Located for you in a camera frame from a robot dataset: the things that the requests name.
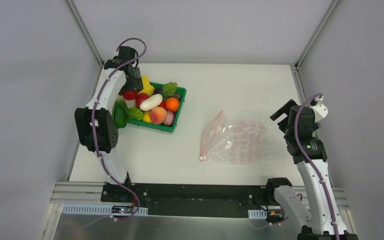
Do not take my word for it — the fake red bell pepper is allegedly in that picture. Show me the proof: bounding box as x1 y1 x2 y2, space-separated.
159 101 166 109

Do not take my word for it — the fake napa cabbage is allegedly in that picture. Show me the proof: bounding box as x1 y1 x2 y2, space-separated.
138 76 155 97

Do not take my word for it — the fake orange in tray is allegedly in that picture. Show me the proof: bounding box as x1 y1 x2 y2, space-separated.
164 97 180 113

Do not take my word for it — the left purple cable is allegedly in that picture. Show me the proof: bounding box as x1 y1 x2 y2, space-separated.
91 37 148 223

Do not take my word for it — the fake red spotted mushroom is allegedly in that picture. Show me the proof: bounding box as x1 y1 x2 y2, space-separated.
122 90 138 109

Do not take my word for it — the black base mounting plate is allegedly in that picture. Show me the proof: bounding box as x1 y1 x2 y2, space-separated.
100 183 299 220

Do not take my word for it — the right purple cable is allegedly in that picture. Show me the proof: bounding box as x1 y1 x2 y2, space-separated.
293 92 341 240

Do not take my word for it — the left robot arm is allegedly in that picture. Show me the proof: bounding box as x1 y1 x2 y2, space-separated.
74 46 142 203

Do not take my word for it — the fake bok choy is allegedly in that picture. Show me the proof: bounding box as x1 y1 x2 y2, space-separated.
111 95 144 129

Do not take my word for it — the aluminium frame rail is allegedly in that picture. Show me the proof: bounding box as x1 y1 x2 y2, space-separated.
64 0 104 66

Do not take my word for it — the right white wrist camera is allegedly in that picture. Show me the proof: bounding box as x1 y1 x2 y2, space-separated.
309 96 329 123

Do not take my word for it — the purple cable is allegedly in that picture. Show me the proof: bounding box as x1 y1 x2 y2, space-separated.
293 92 341 240
91 37 148 223

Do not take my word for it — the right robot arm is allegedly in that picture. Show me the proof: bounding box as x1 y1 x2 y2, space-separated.
263 93 358 240

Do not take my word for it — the fake white radish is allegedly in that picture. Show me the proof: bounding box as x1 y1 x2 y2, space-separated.
139 93 163 112

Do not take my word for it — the clear zip top bag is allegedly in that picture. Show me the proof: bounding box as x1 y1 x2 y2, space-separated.
198 110 273 165

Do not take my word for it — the fake peach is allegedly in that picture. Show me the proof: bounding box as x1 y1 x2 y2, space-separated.
149 107 167 125

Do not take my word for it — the green plastic tray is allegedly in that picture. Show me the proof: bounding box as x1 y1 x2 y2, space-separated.
128 82 187 133

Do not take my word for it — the fake purple eggplant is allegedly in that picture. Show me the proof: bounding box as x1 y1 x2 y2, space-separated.
153 87 182 100

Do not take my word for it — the fake yellow lemon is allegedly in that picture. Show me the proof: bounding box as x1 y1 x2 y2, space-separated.
141 111 153 124

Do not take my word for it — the fake pink onion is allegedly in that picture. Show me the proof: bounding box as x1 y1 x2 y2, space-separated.
162 110 176 127

